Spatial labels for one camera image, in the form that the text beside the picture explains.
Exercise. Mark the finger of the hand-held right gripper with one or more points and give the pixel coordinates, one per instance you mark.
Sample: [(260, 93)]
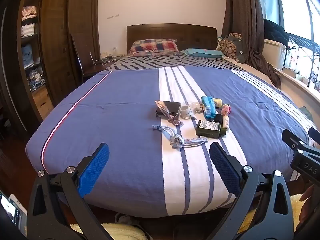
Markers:
[(292, 140), (315, 133)]

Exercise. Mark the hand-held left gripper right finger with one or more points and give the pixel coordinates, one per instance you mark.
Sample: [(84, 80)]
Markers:
[(225, 170)]

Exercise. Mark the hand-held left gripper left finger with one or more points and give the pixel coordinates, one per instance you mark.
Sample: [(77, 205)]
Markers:
[(93, 170)]

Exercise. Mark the blue tissue packet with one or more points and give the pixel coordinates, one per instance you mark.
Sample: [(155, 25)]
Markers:
[(208, 107)]

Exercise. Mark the person's right hand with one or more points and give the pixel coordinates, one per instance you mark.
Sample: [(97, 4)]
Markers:
[(311, 205)]

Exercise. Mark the dark green cloth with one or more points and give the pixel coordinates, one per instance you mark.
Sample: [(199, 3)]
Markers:
[(305, 113)]

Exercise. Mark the dark green bottle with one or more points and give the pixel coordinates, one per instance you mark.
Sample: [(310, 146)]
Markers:
[(210, 131)]

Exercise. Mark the yellow fuzzy cloth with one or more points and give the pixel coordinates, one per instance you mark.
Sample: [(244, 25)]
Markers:
[(296, 210)]

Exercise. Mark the small white bottle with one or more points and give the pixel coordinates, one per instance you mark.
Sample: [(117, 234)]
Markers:
[(225, 122)]

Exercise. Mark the black round object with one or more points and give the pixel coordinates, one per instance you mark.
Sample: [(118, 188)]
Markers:
[(218, 118)]

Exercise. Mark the blue white striped blanket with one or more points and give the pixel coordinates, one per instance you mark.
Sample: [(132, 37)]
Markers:
[(120, 120)]

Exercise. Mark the frayed denim strip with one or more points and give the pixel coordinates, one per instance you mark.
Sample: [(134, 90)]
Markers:
[(176, 140)]

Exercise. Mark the cream fuzzy cloth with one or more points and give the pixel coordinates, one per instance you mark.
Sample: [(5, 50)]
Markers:
[(120, 231)]

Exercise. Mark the yellow bottle with white cap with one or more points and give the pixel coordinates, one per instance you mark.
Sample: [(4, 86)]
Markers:
[(217, 102)]

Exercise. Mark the purple striped ribbon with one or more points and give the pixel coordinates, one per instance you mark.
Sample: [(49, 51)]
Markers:
[(175, 122)]

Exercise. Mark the small white cup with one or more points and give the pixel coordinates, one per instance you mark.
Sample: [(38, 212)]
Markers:
[(185, 112)]

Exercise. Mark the clear plastic case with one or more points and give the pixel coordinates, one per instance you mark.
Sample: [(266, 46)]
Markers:
[(190, 103)]

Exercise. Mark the black box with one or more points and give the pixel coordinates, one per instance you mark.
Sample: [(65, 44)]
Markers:
[(173, 107)]

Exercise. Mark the black metal rack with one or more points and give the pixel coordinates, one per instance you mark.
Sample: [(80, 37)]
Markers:
[(303, 45)]

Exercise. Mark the white storage box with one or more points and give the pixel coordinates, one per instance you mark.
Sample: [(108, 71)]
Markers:
[(273, 52)]

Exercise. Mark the smartphone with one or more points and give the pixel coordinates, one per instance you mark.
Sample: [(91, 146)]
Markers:
[(10, 210)]

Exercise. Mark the patterned folded clothes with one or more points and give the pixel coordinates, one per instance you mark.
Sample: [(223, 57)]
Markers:
[(36, 81)]

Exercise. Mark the black jacket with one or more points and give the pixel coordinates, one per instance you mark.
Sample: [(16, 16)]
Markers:
[(275, 31)]

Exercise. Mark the patterned brown bag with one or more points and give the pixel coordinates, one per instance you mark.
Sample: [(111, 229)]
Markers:
[(231, 45)]

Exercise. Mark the brown curtain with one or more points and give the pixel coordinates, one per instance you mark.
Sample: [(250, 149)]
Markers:
[(250, 30)]

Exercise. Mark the teal pillow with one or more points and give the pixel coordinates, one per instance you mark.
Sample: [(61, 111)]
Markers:
[(203, 53)]

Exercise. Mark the grey patterned bed sheet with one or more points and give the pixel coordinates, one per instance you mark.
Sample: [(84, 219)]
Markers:
[(155, 62)]

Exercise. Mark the light blue folded clothes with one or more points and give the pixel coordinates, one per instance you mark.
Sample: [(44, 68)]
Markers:
[(30, 56)]

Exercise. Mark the dark wooden wardrobe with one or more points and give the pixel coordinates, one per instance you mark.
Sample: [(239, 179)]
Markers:
[(57, 42)]

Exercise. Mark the red blue plaid pillow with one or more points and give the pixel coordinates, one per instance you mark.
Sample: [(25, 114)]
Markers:
[(155, 46)]

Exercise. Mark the dark wooden headboard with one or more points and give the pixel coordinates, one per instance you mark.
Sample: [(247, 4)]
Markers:
[(172, 35)]

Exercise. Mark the white striped folded clothes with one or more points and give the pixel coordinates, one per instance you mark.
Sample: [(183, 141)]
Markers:
[(27, 30)]

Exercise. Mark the pink folded clothes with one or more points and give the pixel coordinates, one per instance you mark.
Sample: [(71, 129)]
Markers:
[(29, 12)]

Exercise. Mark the dark chair with metal frame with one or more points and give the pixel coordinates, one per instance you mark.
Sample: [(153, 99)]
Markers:
[(77, 60)]

